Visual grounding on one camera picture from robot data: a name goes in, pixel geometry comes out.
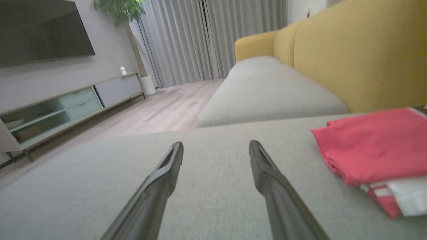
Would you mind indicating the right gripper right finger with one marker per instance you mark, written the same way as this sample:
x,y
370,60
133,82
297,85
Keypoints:
x,y
277,193

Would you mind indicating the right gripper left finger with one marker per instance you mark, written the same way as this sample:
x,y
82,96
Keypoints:
x,y
156,186

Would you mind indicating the red cloth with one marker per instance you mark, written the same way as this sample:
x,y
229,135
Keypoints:
x,y
370,146

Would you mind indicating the white ribbed plant pot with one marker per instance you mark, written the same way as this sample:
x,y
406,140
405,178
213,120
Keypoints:
x,y
148,85

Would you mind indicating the low TV cabinet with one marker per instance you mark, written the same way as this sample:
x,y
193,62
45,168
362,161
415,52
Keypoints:
x,y
80,103

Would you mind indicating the small white figurine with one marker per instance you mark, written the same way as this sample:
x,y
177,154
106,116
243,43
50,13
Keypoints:
x,y
123,70

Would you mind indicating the grey curtain panel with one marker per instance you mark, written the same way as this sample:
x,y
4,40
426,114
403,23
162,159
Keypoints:
x,y
247,23
176,40

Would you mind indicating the green potted tree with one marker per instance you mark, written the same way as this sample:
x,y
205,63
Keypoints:
x,y
123,10

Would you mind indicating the black wall television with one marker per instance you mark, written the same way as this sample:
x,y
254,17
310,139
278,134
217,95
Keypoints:
x,y
40,30

